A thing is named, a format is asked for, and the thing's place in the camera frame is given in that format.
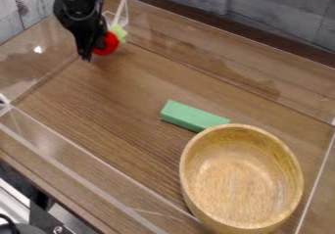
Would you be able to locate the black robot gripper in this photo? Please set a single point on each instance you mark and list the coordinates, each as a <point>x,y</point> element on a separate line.
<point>82,18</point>

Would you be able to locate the red plush strawberry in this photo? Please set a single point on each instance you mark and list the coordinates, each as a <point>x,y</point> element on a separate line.
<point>112,40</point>

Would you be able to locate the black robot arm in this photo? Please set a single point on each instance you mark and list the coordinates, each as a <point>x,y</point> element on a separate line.
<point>82,18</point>

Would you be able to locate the green foam block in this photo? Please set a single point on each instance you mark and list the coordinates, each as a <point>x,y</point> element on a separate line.
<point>188,117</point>

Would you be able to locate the wooden bowl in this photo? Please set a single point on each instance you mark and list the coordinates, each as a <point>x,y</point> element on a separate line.
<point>241,179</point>

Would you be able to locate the clear acrylic corner bracket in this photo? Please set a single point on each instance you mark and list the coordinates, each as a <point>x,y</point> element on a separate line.
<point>118,18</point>

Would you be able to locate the clear acrylic enclosure wall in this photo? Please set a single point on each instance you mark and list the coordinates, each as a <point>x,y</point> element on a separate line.
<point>92,189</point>

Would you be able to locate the black metal mount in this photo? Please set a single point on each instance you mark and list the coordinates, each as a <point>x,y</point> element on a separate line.
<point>44,221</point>

